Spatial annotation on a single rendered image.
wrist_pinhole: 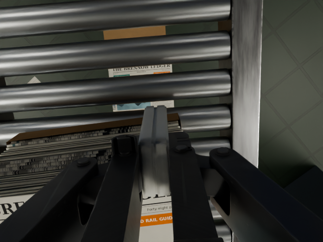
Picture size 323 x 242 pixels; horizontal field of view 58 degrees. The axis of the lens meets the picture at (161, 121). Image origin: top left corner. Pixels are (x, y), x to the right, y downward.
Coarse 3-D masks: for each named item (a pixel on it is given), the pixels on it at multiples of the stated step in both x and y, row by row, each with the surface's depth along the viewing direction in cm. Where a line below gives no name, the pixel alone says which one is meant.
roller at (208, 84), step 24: (192, 72) 51; (216, 72) 51; (0, 96) 51; (24, 96) 51; (48, 96) 51; (72, 96) 51; (96, 96) 51; (120, 96) 51; (144, 96) 51; (168, 96) 51; (192, 96) 51; (216, 96) 52
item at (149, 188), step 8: (144, 112) 19; (152, 112) 19; (144, 120) 17; (152, 120) 17; (144, 128) 16; (152, 128) 16; (144, 136) 15; (152, 136) 15; (144, 144) 14; (152, 144) 14; (144, 152) 14; (152, 152) 14; (144, 160) 14; (152, 160) 14; (144, 168) 14; (152, 168) 14; (144, 176) 14; (152, 176) 14; (144, 184) 15; (152, 184) 15; (144, 192) 15; (152, 192) 15
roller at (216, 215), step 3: (210, 201) 59; (210, 204) 58; (210, 207) 58; (213, 207) 58; (213, 210) 58; (216, 210) 58; (213, 213) 58; (216, 213) 58; (213, 216) 58; (216, 216) 58; (219, 216) 58; (213, 219) 60
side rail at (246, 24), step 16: (240, 0) 46; (256, 0) 46; (240, 16) 47; (256, 16) 47; (240, 32) 47; (256, 32) 47; (240, 48) 48; (256, 48) 48; (224, 64) 55; (240, 64) 49; (256, 64) 49; (240, 80) 50; (256, 80) 50; (240, 96) 51; (256, 96) 51; (240, 112) 52; (256, 112) 52; (240, 128) 53; (256, 128) 53; (240, 144) 54; (256, 144) 54; (256, 160) 55
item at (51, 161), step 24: (24, 144) 47; (48, 144) 46; (72, 144) 44; (96, 144) 44; (0, 168) 39; (24, 168) 39; (48, 168) 36; (0, 192) 31; (24, 192) 31; (0, 216) 31; (144, 216) 31; (168, 216) 31; (144, 240) 32; (168, 240) 32
